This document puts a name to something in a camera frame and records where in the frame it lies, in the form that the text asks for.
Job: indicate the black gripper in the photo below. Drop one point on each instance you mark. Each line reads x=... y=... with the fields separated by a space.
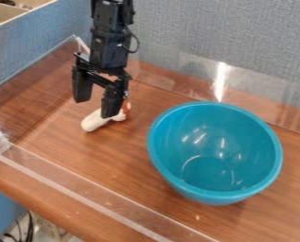
x=102 y=70

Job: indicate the white brown toy mushroom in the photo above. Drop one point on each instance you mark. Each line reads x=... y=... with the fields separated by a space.
x=92 y=121

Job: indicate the blue plastic bowl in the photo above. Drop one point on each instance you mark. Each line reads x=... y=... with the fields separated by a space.
x=216 y=152

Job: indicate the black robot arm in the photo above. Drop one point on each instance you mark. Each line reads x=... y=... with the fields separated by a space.
x=111 y=17

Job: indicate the clear acrylic left barrier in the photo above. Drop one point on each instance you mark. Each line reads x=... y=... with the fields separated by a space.
x=36 y=90

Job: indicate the clear acrylic barrier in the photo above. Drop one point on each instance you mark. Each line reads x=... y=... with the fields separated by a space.
x=36 y=90
x=138 y=217
x=206 y=79

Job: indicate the wooden shelf box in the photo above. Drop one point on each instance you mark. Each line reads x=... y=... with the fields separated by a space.
x=15 y=8

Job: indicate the clear acrylic front barrier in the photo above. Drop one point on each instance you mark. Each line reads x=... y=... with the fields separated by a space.
x=138 y=217

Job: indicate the clear acrylic back barrier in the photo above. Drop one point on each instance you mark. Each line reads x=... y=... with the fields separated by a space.
x=206 y=79

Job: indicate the clear acrylic corner bracket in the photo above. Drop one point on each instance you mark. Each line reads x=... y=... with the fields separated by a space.
x=83 y=50

